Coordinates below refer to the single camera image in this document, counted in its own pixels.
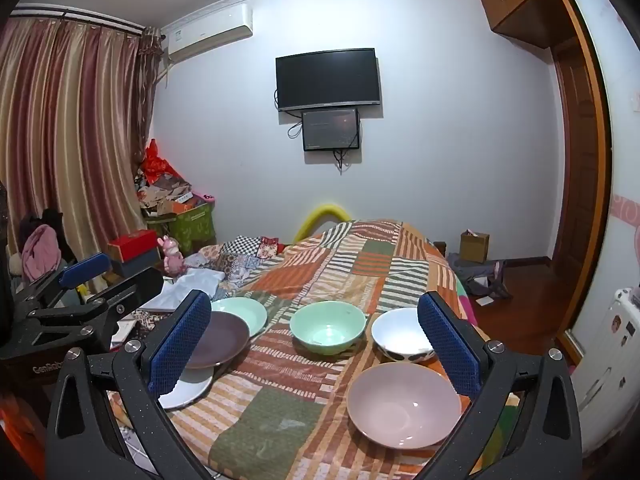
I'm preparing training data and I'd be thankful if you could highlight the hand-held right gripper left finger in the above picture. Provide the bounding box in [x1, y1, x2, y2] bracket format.
[46, 289, 213, 480]

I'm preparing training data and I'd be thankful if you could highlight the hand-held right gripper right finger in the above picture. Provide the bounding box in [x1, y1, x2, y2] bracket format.
[415, 290, 583, 480]

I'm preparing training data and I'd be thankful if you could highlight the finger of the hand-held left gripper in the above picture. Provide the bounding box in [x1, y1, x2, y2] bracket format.
[31, 267, 165, 337]
[14, 251, 112, 318]

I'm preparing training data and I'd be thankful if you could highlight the dark brown plate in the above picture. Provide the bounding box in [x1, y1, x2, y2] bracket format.
[182, 310, 251, 371]

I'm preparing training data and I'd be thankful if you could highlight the white plate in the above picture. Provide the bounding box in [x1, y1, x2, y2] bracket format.
[157, 365, 213, 410]

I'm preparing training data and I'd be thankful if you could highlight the white bowl with dark spots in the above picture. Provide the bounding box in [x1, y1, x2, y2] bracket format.
[371, 307, 437, 364]

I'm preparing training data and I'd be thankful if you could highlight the green plate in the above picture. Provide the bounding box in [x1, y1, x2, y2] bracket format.
[210, 297, 268, 338]

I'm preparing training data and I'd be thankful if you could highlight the pink bowl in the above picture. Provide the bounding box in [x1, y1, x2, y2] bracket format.
[346, 362, 462, 450]

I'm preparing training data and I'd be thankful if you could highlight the green bowl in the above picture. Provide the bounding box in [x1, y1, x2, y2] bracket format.
[290, 301, 367, 356]

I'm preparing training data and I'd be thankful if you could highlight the dark grey box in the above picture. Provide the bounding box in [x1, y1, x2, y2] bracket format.
[110, 250, 162, 279]

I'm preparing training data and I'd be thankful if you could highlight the red box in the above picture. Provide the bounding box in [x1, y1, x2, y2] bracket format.
[107, 230, 158, 263]

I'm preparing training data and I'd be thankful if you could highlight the pink cloth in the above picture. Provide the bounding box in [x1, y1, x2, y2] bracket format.
[21, 224, 62, 283]

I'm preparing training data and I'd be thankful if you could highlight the pink toy figure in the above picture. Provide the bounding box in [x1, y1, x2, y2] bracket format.
[157, 235, 185, 276]

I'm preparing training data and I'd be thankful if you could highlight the black clothing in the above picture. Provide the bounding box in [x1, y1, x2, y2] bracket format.
[20, 208, 76, 261]

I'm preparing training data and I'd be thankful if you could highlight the light blue cloth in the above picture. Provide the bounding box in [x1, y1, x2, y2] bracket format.
[165, 267, 227, 307]

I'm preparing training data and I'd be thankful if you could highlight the grey bag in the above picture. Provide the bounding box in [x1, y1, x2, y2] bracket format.
[445, 252, 512, 302]

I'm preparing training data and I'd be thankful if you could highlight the green storage box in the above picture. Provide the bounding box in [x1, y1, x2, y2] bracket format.
[145, 200, 217, 256]

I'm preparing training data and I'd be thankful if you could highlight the brown cardboard box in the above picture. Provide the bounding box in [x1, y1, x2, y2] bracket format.
[460, 230, 491, 264]

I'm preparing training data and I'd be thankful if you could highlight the checked patchwork quilt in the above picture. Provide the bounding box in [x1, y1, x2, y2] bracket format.
[185, 234, 292, 292]

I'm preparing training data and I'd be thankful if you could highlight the red plastic bag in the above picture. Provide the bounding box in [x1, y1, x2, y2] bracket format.
[141, 139, 172, 181]

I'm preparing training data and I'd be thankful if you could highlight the striped brown curtain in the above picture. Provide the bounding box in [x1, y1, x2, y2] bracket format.
[0, 15, 162, 281]

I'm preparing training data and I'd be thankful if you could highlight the striped patchwork blanket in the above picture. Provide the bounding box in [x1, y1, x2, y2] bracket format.
[107, 218, 521, 480]

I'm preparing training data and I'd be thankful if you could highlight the white appliance with stickers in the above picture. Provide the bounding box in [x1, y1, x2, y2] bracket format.
[570, 285, 640, 456]

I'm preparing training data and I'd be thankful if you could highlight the yellow foam tube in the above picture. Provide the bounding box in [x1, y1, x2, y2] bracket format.
[292, 203, 353, 243]

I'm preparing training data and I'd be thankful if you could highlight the wooden door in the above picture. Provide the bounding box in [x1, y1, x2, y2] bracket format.
[551, 35, 602, 281]

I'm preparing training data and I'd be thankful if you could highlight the dark curtain rod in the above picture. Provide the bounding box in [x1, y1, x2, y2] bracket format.
[12, 4, 166, 40]

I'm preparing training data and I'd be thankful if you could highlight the white air conditioner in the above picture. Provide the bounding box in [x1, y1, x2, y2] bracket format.
[165, 4, 254, 65]

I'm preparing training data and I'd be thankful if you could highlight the wooden overhead cabinet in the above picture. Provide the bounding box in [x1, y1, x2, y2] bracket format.
[476, 0, 566, 50]

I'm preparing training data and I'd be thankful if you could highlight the small black wall monitor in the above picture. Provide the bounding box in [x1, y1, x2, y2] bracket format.
[301, 108, 361, 152]

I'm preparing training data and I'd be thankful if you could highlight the black wall television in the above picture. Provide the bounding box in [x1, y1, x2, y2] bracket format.
[275, 48, 382, 113]

